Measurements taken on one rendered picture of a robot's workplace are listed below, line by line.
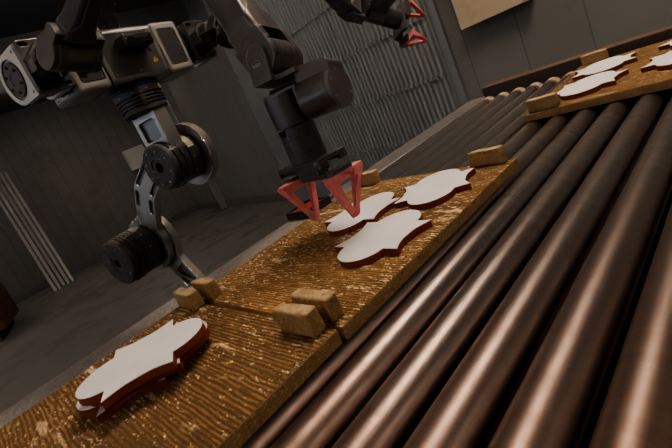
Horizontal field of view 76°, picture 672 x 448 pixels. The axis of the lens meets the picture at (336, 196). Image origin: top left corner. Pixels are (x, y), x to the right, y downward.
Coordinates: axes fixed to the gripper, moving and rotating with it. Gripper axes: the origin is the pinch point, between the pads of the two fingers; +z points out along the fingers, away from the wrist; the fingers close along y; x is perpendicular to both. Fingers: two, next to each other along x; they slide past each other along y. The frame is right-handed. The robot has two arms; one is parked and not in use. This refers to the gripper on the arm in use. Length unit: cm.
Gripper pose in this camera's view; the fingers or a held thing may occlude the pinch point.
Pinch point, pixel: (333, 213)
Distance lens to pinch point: 66.7
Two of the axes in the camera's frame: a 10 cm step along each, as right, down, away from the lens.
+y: -6.3, 0.9, 7.7
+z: 3.9, 9.0, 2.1
